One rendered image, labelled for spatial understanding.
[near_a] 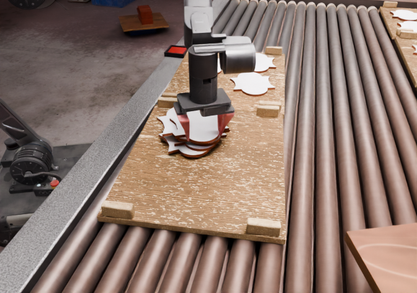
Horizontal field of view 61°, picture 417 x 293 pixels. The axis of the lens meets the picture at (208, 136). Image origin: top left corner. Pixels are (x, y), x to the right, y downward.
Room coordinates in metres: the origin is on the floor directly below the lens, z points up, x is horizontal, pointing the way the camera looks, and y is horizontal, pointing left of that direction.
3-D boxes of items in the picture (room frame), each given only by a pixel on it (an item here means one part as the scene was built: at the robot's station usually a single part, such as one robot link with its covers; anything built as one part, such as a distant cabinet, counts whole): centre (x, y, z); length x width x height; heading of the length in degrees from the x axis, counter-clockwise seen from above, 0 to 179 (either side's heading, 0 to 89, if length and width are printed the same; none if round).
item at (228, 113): (0.65, -0.01, 1.03); 0.07 x 0.07 x 0.09; 16
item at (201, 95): (0.64, 0.01, 1.10); 0.10 x 0.07 x 0.07; 106
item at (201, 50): (0.64, 0.00, 1.16); 0.07 x 0.06 x 0.07; 99
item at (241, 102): (1.03, -0.07, 0.93); 0.41 x 0.35 x 0.02; 170
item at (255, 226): (0.41, -0.10, 0.95); 0.06 x 0.02 x 0.03; 81
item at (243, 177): (0.63, 0.01, 0.93); 0.41 x 0.35 x 0.02; 171
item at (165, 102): (0.84, 0.11, 0.95); 0.06 x 0.02 x 0.03; 81
